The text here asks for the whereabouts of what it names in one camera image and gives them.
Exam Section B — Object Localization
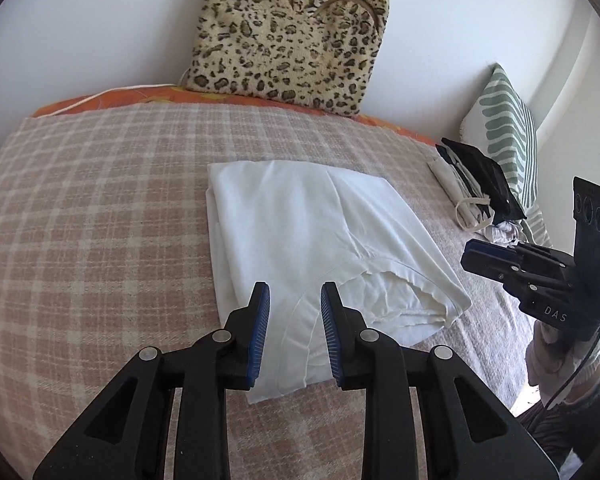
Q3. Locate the leopard print cushion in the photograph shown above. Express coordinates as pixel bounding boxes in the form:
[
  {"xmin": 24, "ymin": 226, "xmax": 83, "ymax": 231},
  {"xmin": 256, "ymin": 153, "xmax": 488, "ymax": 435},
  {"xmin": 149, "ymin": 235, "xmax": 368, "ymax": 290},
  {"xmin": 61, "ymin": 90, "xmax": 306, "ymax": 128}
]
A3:
[{"xmin": 186, "ymin": 0, "xmax": 391, "ymax": 120}]

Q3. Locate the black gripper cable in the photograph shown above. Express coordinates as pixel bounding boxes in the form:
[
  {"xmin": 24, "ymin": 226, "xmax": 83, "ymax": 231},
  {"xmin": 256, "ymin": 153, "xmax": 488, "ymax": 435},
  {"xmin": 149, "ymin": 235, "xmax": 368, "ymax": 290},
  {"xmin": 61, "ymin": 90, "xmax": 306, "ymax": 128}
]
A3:
[{"xmin": 542, "ymin": 305, "xmax": 600, "ymax": 412}]

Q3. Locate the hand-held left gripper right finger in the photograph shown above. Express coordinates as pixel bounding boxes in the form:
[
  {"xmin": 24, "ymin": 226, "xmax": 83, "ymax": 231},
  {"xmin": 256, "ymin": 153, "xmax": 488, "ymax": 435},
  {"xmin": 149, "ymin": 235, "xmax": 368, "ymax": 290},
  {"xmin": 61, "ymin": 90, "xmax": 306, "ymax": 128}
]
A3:
[{"xmin": 320, "ymin": 282, "xmax": 561, "ymax": 480}]

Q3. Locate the black garment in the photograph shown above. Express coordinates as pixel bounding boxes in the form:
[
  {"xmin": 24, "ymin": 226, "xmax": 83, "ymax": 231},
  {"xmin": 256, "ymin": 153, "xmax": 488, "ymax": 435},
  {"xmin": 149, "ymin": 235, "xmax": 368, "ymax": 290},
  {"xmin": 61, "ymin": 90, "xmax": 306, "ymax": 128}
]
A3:
[{"xmin": 437, "ymin": 137, "xmax": 528, "ymax": 225}]

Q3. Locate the cream cloth bag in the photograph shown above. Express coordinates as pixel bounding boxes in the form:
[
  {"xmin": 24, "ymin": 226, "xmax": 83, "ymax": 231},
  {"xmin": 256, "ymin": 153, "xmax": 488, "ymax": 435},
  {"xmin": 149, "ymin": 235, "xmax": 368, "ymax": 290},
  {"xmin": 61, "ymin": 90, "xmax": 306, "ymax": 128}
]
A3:
[{"xmin": 428, "ymin": 156, "xmax": 497, "ymax": 234}]

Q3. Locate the person's striped clothing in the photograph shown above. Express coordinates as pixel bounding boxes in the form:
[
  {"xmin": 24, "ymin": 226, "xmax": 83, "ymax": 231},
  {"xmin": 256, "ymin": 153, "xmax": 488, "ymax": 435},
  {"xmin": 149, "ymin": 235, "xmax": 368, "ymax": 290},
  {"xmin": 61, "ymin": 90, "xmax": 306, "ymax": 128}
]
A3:
[{"xmin": 512, "ymin": 395, "xmax": 600, "ymax": 477}]

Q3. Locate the person's right hand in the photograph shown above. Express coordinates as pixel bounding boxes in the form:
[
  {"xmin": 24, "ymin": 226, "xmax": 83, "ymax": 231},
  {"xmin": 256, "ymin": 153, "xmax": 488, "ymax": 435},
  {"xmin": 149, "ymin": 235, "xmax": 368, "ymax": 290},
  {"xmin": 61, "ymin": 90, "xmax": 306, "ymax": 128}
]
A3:
[{"xmin": 525, "ymin": 316, "xmax": 600, "ymax": 403}]

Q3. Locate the pink plaid blanket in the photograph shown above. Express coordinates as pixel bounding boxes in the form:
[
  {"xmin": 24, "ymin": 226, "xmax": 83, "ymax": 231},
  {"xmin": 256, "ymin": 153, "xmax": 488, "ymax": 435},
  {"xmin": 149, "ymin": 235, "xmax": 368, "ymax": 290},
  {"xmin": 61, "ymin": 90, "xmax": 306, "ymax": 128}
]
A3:
[{"xmin": 0, "ymin": 100, "xmax": 556, "ymax": 480}]

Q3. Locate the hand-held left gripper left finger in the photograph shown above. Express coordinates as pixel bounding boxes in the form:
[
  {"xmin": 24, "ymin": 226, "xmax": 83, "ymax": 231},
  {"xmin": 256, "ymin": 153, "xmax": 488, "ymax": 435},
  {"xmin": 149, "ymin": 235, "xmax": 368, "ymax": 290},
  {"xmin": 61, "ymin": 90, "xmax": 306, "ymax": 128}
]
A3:
[{"xmin": 32, "ymin": 282, "xmax": 272, "ymax": 480}]

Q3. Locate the orange floral bedsheet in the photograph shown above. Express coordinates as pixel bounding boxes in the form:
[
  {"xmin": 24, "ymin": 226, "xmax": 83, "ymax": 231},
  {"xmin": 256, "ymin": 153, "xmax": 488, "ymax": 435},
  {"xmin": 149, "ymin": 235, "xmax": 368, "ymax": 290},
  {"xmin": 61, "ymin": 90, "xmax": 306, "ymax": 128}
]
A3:
[{"xmin": 32, "ymin": 85, "xmax": 443, "ymax": 150}]

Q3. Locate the white t-shirt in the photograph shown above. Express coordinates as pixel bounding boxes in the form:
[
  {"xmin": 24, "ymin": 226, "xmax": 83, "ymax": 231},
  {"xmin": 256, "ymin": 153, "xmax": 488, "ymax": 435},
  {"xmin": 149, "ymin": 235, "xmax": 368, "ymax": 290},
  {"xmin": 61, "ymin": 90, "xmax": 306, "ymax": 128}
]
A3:
[{"xmin": 206, "ymin": 159, "xmax": 473, "ymax": 406}]

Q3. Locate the floral print garment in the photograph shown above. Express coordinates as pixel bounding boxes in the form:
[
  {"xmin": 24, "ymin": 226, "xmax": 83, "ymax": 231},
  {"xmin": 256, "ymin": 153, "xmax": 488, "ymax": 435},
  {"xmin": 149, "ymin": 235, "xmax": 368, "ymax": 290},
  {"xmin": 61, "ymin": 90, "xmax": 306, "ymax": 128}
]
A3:
[{"xmin": 482, "ymin": 220, "xmax": 525, "ymax": 245}]

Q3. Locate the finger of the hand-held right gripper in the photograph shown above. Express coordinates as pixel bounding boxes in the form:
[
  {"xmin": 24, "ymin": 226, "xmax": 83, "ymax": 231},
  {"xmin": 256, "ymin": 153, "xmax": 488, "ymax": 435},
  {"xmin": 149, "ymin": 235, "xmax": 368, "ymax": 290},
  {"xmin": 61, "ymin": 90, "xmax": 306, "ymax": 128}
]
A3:
[
  {"xmin": 461, "ymin": 239, "xmax": 576, "ymax": 283},
  {"xmin": 497, "ymin": 269, "xmax": 581, "ymax": 311}
]

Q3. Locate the green white patterned pillow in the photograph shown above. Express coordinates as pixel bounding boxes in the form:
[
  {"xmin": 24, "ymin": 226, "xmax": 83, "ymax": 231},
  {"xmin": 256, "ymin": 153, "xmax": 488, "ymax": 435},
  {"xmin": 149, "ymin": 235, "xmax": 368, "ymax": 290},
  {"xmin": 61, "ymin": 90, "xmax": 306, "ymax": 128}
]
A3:
[{"xmin": 460, "ymin": 64, "xmax": 553, "ymax": 250}]

